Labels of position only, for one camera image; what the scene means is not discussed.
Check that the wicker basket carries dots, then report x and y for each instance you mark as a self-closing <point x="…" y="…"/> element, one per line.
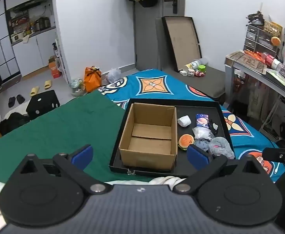
<point x="274" y="28"/>

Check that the clear bag of greens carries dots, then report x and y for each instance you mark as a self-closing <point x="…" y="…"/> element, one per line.
<point x="77" y="87"/>

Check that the black box lid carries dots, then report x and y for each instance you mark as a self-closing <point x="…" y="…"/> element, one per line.
<point x="181" y="41"/>

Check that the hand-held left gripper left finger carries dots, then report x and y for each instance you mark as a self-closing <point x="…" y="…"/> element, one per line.
<point x="82" y="157"/>

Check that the green blanket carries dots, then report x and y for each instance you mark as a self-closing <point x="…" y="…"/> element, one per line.
<point x="59" y="131"/>

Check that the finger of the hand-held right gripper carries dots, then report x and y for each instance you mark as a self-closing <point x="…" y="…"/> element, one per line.
<point x="279" y="154"/>

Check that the range hood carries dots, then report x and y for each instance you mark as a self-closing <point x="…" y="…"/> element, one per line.
<point x="26" y="4"/>

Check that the dark blue-grey plush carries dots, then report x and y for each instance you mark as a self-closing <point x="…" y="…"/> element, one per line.
<point x="202" y="144"/>

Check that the black heart cushion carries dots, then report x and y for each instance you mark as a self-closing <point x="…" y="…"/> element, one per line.
<point x="214" y="126"/>

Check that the black dice stool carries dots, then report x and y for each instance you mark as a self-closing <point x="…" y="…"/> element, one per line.
<point x="43" y="103"/>

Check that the dark ornament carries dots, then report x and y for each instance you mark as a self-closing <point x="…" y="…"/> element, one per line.
<point x="256" y="18"/>

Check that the green hexagonal container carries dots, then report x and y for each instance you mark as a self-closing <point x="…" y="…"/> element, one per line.
<point x="202" y="68"/>

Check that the light grey fluffy plush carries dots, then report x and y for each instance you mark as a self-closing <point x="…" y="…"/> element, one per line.
<point x="221" y="147"/>

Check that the orange packet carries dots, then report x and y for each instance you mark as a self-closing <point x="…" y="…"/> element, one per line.
<point x="253" y="54"/>

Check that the orange bag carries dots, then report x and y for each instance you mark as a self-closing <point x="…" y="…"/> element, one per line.
<point x="92" y="79"/>

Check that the white soft lump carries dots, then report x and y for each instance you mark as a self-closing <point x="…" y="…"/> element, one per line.
<point x="184" y="121"/>

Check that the blue snack packet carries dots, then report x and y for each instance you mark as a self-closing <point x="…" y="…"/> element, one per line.
<point x="202" y="120"/>

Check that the beige tote bag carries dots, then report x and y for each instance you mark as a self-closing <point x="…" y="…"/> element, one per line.
<point x="257" y="100"/>

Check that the brown cardboard box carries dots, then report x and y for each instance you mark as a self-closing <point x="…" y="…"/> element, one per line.
<point x="147" y="157"/>

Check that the yellow slipper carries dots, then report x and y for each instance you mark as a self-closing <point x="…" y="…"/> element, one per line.
<point x="48" y="84"/>
<point x="34" y="91"/>

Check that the small red toys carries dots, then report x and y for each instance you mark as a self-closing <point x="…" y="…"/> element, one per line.
<point x="200" y="73"/>

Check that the white charger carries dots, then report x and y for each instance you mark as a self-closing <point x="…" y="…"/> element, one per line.
<point x="183" y="73"/>

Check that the orange carton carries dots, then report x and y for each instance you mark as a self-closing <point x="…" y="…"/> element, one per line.
<point x="54" y="69"/>

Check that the grey drawer organizer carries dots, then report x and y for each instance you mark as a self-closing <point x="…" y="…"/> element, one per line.
<point x="254" y="39"/>

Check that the black shallow tray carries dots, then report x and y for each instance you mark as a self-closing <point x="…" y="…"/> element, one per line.
<point x="193" y="109"/>

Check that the orange burger decoration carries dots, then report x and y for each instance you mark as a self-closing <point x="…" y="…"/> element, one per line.
<point x="275" y="41"/>

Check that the small white box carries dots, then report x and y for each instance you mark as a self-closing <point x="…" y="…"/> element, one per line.
<point x="191" y="72"/>

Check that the cream crumpled cloth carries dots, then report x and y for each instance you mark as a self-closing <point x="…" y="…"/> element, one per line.
<point x="168" y="180"/>

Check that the white kitchen cabinet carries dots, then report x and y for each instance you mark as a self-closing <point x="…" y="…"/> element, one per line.
<point x="32" y="53"/>

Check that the grey door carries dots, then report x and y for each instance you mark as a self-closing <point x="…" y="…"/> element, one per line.
<point x="147" y="39"/>

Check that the white plastic bag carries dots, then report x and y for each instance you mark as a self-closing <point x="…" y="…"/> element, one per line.
<point x="113" y="75"/>

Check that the patterned board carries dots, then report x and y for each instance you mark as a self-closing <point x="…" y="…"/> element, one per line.
<point x="247" y="61"/>

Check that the grey desk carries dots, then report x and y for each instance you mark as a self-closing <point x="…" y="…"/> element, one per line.
<point x="228" y="78"/>

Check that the watermelon slice toy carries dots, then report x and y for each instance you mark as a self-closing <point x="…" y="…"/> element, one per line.
<point x="186" y="141"/>

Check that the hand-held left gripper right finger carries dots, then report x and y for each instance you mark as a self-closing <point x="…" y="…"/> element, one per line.
<point x="197" y="157"/>

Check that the green and white packet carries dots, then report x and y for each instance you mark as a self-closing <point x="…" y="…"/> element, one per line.
<point x="279" y="77"/>

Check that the blue printed blanket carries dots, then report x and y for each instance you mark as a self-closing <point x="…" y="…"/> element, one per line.
<point x="176" y="85"/>

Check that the white narrow rack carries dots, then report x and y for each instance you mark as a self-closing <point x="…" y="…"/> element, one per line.
<point x="60" y="61"/>

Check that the row of kitchen jars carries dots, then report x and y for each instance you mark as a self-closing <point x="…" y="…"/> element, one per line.
<point x="32" y="24"/>

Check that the black clothes heap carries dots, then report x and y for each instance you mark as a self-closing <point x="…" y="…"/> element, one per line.
<point x="13" y="124"/>

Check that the grey mattress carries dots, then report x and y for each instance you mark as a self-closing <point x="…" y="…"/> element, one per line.
<point x="213" y="80"/>

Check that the clear bag of white stuffing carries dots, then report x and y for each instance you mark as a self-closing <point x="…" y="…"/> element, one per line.
<point x="201" y="132"/>

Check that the plastic bottle with red label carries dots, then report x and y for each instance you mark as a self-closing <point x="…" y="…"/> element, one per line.
<point x="275" y="63"/>

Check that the black framed sliding door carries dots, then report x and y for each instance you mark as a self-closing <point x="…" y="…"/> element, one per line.
<point x="1" y="41"/>

